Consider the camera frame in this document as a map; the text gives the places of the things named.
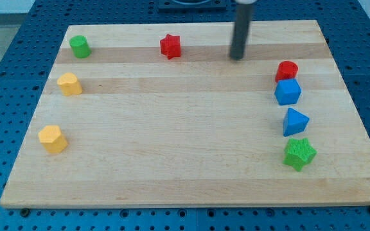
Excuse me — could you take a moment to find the yellow heart block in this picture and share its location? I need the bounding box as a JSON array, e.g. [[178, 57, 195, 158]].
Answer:
[[57, 73, 83, 96]]

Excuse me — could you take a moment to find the red cylinder block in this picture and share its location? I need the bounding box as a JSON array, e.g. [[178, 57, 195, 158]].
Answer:
[[275, 60, 299, 83]]

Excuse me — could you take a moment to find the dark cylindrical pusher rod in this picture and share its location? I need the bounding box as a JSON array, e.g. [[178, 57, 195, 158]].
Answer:
[[229, 2, 254, 60]]

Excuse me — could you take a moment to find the blue triangle block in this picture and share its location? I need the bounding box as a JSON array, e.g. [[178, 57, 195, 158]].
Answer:
[[283, 108, 310, 137]]

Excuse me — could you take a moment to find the wooden board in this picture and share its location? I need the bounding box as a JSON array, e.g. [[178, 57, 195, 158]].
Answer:
[[0, 20, 370, 209]]

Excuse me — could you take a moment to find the green cylinder block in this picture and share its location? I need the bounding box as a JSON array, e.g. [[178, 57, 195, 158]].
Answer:
[[69, 35, 91, 58]]

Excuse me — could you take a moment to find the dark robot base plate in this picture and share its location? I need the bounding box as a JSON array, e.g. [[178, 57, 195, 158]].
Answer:
[[156, 0, 227, 11]]

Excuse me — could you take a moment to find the yellow hexagon block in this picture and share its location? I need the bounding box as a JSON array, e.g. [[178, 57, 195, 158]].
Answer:
[[38, 125, 69, 153]]

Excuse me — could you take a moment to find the blue cube block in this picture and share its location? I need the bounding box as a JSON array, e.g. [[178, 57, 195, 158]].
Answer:
[[274, 78, 302, 105]]

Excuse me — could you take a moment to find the green star block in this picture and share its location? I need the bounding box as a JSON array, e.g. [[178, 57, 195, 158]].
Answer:
[[283, 138, 317, 172]]

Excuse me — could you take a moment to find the red star block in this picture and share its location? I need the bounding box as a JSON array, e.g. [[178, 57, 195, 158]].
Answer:
[[160, 34, 181, 60]]

